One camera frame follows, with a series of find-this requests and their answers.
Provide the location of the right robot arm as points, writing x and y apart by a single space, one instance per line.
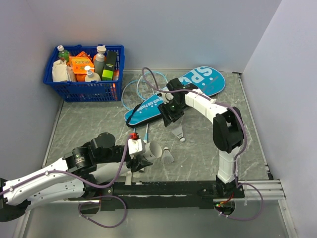
228 133

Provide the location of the white shuttlecock on table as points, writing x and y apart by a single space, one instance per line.
167 157

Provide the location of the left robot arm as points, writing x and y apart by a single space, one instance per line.
95 165

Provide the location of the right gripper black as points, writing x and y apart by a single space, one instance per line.
164 108

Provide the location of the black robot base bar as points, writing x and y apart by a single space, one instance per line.
163 194

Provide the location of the beige cloth bag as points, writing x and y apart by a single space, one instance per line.
61 72

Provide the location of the blue racket behind cover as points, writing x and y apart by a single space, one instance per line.
158 80

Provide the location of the blue SPORT racket cover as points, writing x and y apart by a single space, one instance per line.
207 79

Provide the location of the orange snack box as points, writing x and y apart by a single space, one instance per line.
78 64

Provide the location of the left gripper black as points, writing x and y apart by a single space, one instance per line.
139 163

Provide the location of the black and green box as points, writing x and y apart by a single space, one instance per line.
108 70

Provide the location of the orange round item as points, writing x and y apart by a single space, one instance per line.
80 77

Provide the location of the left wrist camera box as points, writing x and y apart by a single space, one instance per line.
136 146

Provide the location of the blue racket near basket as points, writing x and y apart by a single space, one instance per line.
134 93

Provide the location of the white shuttlecock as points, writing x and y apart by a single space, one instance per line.
178 132
167 157

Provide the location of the grey bottle white pump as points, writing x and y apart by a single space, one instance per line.
99 60

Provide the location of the white shuttlecock tube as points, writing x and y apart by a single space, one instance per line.
108 171

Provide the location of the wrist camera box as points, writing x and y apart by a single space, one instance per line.
136 146
167 97

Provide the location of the blue plastic shopping basket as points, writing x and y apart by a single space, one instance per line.
103 91

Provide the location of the small white pump bottle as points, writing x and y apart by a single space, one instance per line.
90 75

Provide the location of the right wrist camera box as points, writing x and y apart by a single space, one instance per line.
167 97

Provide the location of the green bottle white cap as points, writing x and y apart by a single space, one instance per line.
63 54

